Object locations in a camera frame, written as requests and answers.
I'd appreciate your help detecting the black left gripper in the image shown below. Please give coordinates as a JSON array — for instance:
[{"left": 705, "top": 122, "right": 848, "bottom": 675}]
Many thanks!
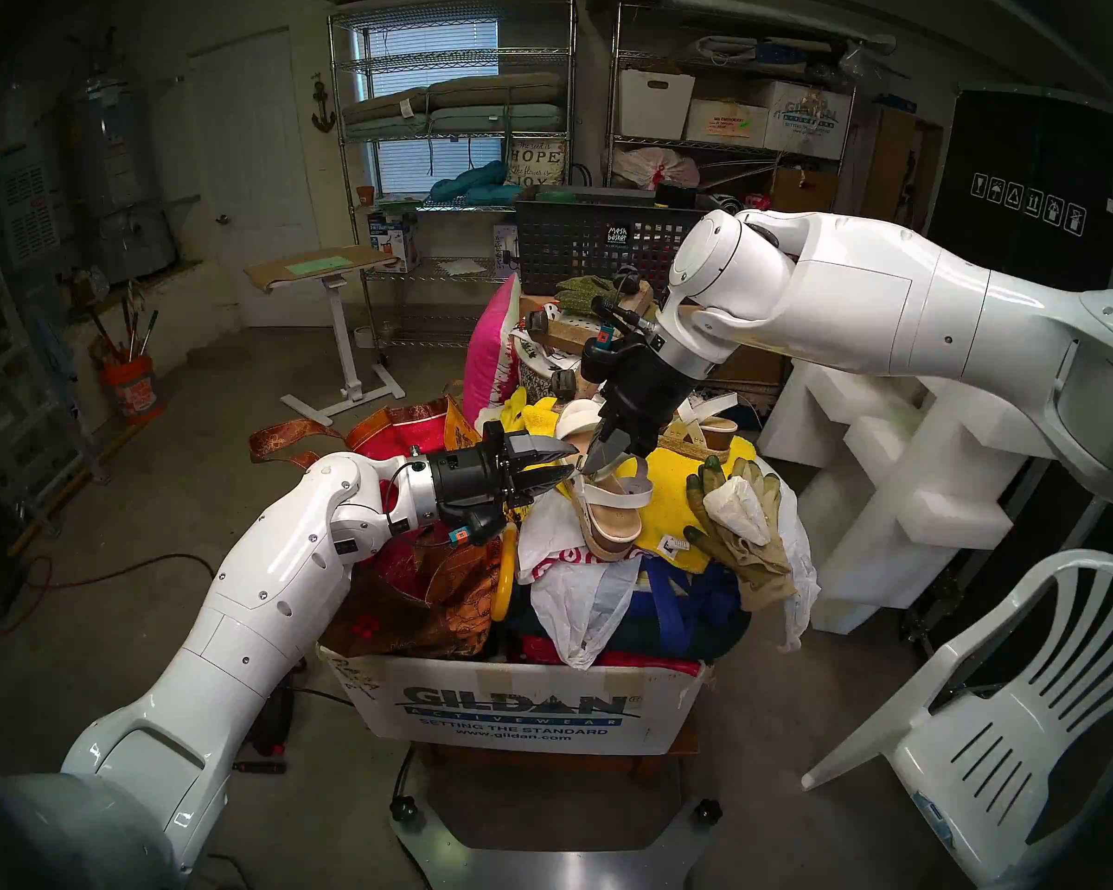
[{"left": 427, "top": 422, "right": 582, "bottom": 548}]

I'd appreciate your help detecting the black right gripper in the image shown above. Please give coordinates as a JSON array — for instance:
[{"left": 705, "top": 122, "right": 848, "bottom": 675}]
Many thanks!
[{"left": 580, "top": 325, "right": 708, "bottom": 477}]

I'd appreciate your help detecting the white strap wedge sandal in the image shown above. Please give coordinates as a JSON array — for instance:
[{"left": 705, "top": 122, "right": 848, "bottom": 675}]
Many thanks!
[
  {"left": 555, "top": 399, "right": 656, "bottom": 563},
  {"left": 654, "top": 389, "right": 741, "bottom": 463}
]

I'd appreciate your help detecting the yellow terry towel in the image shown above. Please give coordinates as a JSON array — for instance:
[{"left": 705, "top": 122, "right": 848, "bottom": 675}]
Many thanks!
[{"left": 519, "top": 392, "right": 761, "bottom": 574}]

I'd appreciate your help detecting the white printed round tote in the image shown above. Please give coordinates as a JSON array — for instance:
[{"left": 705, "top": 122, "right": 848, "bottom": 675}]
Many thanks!
[{"left": 510, "top": 327, "right": 581, "bottom": 407}]

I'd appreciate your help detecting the pink pillow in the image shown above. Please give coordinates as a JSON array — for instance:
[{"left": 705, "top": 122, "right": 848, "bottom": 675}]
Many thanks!
[{"left": 464, "top": 276, "right": 520, "bottom": 426}]

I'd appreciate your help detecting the wooden cross caster dolly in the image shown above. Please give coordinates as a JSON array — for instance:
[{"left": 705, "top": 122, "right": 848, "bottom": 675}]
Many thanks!
[{"left": 522, "top": 281, "right": 655, "bottom": 402}]

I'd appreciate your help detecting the white crumpled cloth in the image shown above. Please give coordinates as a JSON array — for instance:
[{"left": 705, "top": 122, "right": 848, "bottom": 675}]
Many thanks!
[{"left": 703, "top": 476, "right": 773, "bottom": 546}]

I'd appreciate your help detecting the white red-logo plastic bag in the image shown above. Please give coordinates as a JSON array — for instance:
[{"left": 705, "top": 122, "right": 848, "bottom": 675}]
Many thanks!
[{"left": 515, "top": 489, "right": 650, "bottom": 671}]

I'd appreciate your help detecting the green knit glove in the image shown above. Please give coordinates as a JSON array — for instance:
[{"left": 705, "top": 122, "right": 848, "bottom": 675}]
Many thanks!
[{"left": 556, "top": 276, "right": 618, "bottom": 319}]

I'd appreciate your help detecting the blue fabric bag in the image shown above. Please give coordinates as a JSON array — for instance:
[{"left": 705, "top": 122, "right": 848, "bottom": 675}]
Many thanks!
[{"left": 612, "top": 554, "right": 752, "bottom": 662}]

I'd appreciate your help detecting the beige green-tipped work glove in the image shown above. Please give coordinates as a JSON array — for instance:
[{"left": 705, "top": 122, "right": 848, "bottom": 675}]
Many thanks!
[{"left": 684, "top": 455, "right": 796, "bottom": 611}]

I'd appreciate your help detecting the red orange floral tote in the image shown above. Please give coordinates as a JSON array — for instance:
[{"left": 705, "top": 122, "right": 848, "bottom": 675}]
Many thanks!
[{"left": 249, "top": 397, "right": 506, "bottom": 662}]

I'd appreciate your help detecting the black mesh basket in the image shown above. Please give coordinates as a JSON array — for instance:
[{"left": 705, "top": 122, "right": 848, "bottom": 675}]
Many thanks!
[{"left": 517, "top": 185, "right": 724, "bottom": 296}]

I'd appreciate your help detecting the thin white plastic sheet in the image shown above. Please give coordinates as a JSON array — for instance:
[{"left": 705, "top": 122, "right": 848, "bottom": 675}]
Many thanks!
[{"left": 777, "top": 489, "right": 822, "bottom": 653}]

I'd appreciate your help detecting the white overbed table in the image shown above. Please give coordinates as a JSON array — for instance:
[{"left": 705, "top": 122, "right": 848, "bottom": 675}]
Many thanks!
[{"left": 246, "top": 246, "right": 407, "bottom": 427}]

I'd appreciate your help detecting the large white Gildan carton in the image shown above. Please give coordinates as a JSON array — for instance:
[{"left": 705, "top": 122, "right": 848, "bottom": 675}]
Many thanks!
[{"left": 320, "top": 642, "right": 706, "bottom": 757}]

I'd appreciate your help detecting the blue white appliance box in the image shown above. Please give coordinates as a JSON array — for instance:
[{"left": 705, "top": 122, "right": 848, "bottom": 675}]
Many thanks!
[{"left": 368, "top": 211, "right": 418, "bottom": 273}]

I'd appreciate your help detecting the white foam packing block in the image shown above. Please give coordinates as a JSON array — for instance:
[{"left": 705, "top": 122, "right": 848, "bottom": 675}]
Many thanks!
[{"left": 759, "top": 360, "right": 1049, "bottom": 634}]

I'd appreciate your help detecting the teal cushion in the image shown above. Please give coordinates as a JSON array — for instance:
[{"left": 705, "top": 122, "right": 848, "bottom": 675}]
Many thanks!
[{"left": 427, "top": 160, "right": 511, "bottom": 205}]

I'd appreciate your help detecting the HOPE word sign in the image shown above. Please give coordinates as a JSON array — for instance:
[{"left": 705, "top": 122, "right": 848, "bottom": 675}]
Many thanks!
[{"left": 505, "top": 137, "right": 569, "bottom": 186}]

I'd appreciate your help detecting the open brown cardboard box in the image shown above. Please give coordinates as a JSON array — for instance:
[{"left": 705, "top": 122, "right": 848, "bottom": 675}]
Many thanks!
[{"left": 770, "top": 163, "right": 840, "bottom": 217}]

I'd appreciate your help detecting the labelled cardboard box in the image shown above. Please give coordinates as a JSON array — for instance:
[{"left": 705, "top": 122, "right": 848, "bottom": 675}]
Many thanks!
[{"left": 684, "top": 100, "right": 771, "bottom": 147}]

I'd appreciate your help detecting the white storage box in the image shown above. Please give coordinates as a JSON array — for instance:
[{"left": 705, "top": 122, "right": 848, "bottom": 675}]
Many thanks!
[{"left": 617, "top": 70, "right": 697, "bottom": 141}]

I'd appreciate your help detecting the green bench cushion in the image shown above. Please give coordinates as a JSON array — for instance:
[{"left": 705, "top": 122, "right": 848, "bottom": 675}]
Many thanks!
[{"left": 348, "top": 105, "right": 567, "bottom": 143}]

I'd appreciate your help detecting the beige bench cushion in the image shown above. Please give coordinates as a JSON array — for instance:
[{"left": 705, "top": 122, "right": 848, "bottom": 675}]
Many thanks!
[{"left": 343, "top": 72, "right": 567, "bottom": 124}]

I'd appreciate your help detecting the small white Gildan carton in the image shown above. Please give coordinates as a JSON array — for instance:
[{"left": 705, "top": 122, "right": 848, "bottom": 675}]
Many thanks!
[{"left": 765, "top": 80, "right": 854, "bottom": 161}]

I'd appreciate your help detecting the white door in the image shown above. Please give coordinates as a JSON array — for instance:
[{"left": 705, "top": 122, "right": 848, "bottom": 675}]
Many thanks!
[{"left": 185, "top": 26, "right": 330, "bottom": 328}]

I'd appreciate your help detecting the orange plastic bucket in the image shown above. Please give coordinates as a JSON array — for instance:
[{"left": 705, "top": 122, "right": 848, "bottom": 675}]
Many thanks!
[{"left": 100, "top": 352, "right": 159, "bottom": 421}]

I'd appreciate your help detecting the window with blinds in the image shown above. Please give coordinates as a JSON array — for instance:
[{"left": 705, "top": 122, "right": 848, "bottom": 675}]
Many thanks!
[{"left": 352, "top": 17, "right": 506, "bottom": 194}]

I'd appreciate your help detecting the white plastic chair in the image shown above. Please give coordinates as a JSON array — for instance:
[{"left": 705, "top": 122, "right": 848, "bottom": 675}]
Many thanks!
[{"left": 802, "top": 550, "right": 1113, "bottom": 890}]

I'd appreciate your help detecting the aluminium step ladder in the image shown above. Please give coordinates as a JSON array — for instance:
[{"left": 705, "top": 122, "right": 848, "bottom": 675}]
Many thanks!
[{"left": 0, "top": 248, "right": 103, "bottom": 528}]

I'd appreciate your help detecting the grey water heater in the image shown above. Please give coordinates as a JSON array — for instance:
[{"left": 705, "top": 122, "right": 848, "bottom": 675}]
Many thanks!
[{"left": 70, "top": 72, "right": 182, "bottom": 282}]

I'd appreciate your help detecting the black flight case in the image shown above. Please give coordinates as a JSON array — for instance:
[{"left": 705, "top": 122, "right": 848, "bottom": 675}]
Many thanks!
[{"left": 918, "top": 86, "right": 1113, "bottom": 305}]

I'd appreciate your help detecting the chrome wire shelving rack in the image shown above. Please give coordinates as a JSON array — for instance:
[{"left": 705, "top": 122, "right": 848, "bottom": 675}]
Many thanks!
[
  {"left": 329, "top": 0, "right": 581, "bottom": 351},
  {"left": 608, "top": 3, "right": 859, "bottom": 240}
]

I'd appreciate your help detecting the red black cable reel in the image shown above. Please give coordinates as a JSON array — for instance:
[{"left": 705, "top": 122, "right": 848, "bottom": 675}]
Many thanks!
[{"left": 232, "top": 680, "right": 298, "bottom": 774}]

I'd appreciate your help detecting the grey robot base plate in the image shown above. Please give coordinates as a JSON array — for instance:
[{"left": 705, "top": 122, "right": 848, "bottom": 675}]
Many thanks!
[{"left": 390, "top": 749, "right": 724, "bottom": 890}]

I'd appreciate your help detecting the floor power cable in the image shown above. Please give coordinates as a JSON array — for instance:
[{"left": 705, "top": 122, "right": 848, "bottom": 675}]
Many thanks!
[{"left": 0, "top": 553, "right": 216, "bottom": 639}]

